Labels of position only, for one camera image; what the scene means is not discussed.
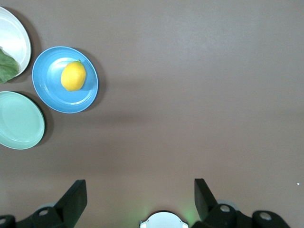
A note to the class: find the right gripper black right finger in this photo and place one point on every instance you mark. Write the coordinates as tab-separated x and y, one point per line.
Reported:
206	206

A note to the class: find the mint green round plate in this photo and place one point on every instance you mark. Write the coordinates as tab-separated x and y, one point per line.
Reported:
19	121

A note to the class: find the beige round plate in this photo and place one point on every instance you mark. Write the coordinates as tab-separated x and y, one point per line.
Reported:
12	35

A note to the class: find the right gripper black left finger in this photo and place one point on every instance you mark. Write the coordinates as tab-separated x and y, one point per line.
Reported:
71	204

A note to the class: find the yellow lemon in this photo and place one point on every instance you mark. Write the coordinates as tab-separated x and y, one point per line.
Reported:
73	76

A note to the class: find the blue round plate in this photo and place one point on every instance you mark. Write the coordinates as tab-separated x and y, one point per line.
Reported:
47	92

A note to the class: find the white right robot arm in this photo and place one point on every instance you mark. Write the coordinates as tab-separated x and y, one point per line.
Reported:
164	221

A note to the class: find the green lettuce leaf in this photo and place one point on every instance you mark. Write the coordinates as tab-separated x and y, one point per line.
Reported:
6	67

